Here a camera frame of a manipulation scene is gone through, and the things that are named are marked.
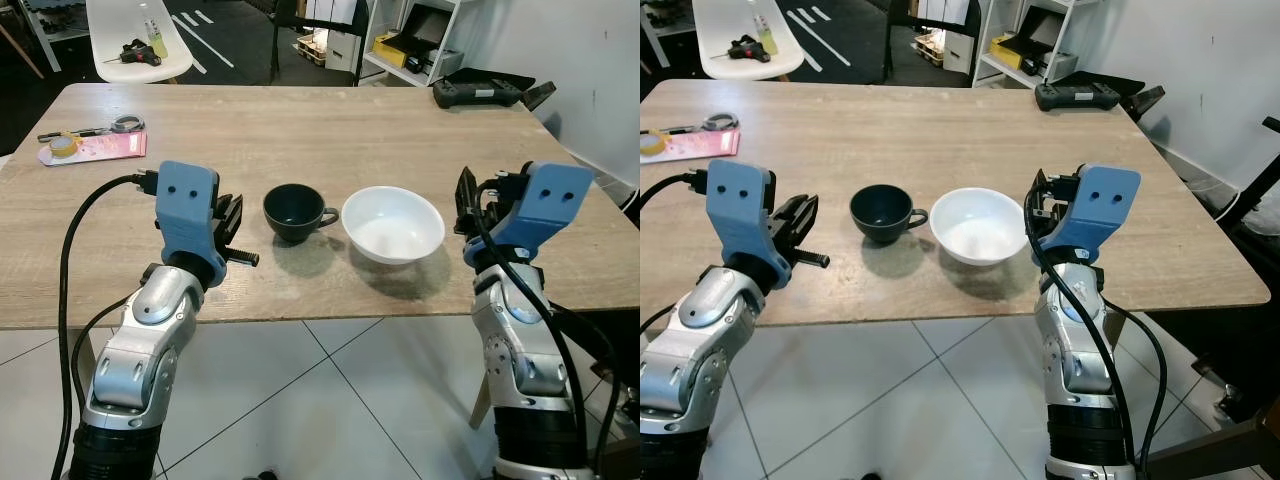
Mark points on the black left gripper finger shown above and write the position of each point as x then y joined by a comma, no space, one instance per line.
222,218
785,218
237,216
807,222

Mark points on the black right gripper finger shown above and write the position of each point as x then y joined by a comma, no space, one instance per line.
1042,205
467,205

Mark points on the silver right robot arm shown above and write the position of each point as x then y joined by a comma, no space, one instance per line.
520,350
1075,340

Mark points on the dark ceramic cup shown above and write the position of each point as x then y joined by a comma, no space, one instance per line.
290,225
878,228

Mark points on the white ceramic bowl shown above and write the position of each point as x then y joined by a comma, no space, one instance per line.
392,230
975,235

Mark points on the black handheld controller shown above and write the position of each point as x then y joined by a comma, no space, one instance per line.
1075,97
475,95

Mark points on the pink flat package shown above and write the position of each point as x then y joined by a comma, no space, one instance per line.
705,145
110,148

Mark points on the black angled stand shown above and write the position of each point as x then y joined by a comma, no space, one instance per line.
1145,100
540,95

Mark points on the yellow tape roll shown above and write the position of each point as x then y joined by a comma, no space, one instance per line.
648,145
52,147

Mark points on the yellow tool case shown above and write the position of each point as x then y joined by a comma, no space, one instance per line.
1003,48
385,45

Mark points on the white shelf unit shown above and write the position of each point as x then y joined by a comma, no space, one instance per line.
1062,28
452,25

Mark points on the black hand tool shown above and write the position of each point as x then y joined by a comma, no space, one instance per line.
750,47
135,52

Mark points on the white box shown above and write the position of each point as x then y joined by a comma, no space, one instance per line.
343,50
958,50

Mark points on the yellow-green small bottle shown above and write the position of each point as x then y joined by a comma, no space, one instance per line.
768,38
155,40

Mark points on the light wooden table leg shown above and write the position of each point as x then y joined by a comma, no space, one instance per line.
482,405

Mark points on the white plastic chair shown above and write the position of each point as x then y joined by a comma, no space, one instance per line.
110,20
715,20

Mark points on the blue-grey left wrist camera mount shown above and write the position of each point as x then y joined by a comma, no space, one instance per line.
738,205
188,205

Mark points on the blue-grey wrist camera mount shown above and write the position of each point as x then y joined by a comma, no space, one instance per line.
1100,205
738,205
545,205
188,205

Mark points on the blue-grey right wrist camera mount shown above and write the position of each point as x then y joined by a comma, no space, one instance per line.
1100,205
545,205

